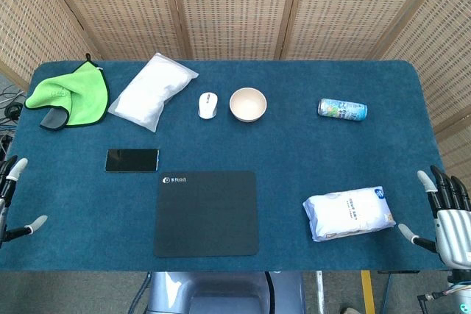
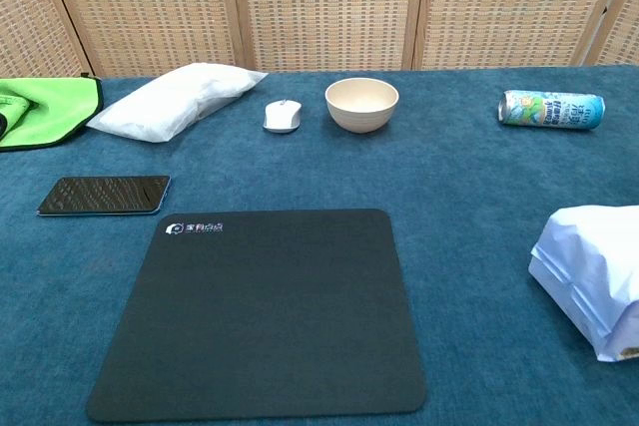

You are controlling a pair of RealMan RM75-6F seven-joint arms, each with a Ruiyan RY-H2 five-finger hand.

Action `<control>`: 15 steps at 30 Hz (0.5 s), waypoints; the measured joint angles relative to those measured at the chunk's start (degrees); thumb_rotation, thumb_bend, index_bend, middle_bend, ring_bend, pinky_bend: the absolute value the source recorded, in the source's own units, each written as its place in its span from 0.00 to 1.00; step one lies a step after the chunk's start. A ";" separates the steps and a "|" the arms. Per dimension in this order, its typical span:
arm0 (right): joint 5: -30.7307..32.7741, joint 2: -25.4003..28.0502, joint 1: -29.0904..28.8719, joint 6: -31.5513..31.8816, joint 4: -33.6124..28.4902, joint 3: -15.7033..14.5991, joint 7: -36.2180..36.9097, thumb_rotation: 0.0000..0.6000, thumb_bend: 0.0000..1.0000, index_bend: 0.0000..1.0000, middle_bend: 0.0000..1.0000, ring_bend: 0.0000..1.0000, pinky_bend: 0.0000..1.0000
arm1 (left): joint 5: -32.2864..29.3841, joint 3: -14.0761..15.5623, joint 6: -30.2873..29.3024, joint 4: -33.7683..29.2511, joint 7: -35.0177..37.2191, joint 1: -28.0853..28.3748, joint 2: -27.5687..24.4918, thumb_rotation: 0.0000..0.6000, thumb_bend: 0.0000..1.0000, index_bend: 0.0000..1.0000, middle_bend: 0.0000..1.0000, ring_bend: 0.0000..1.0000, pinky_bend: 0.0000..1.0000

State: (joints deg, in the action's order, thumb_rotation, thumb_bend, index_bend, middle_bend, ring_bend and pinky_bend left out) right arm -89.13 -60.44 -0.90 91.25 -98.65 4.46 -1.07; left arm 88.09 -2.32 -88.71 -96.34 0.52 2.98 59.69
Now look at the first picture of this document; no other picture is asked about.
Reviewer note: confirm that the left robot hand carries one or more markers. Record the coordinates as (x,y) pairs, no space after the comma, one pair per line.
(16,167)

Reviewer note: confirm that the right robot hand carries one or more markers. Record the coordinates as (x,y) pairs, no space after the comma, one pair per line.
(454,229)

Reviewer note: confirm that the black smartphone blue edge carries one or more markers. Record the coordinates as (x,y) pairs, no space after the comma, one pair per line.
(131,160)

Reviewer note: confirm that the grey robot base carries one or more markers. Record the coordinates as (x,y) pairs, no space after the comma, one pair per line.
(221,293)

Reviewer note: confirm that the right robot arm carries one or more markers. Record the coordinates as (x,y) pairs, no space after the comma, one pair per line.
(463,301)

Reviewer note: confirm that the green microfiber cloth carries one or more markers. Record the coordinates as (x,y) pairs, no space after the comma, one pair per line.
(82,97)

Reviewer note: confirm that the white tissue pack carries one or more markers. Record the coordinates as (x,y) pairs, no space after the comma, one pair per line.
(347,213)

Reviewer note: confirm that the bamboo folding screen panel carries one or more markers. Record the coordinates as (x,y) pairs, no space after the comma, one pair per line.
(445,53)
(29,23)
(235,5)
(117,5)
(349,5)

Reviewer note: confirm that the white table leg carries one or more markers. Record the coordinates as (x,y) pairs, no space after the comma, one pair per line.
(320,292)

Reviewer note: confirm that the white plastic bag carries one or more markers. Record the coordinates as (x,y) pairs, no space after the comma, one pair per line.
(152,91)

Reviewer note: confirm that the blue green drink can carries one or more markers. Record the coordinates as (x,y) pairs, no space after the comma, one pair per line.
(342,110)

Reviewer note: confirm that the blue table mat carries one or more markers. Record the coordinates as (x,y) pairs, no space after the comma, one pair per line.
(294,167)

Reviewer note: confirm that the black mouse pad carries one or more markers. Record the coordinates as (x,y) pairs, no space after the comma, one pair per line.
(206,214)

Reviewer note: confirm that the white computer mouse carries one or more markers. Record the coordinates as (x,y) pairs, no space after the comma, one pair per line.
(208,105)

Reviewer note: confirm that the beige bowl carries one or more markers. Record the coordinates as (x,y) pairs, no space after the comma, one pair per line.
(248,104)

